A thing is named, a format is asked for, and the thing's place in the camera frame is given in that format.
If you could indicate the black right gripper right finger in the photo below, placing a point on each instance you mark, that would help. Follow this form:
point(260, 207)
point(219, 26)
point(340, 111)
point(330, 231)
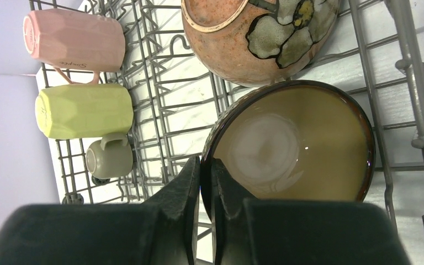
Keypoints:
point(261, 231)

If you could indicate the small grey-green cup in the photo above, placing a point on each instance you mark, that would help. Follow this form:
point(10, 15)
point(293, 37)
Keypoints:
point(110, 157)

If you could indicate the grey wire dish rack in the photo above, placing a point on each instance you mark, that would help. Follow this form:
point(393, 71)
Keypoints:
point(177, 101)

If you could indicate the pink mug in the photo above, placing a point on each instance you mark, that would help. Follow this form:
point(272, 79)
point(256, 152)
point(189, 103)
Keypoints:
point(67, 39)

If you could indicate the brown ceramic bowl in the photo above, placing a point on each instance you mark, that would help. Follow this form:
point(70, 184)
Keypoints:
point(303, 140)
point(255, 43)

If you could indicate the pale yellow mug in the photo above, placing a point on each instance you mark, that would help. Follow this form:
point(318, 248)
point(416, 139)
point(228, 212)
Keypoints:
point(74, 111)

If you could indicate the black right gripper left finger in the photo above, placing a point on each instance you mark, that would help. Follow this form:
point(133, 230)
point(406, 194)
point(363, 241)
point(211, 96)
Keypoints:
point(161, 230)

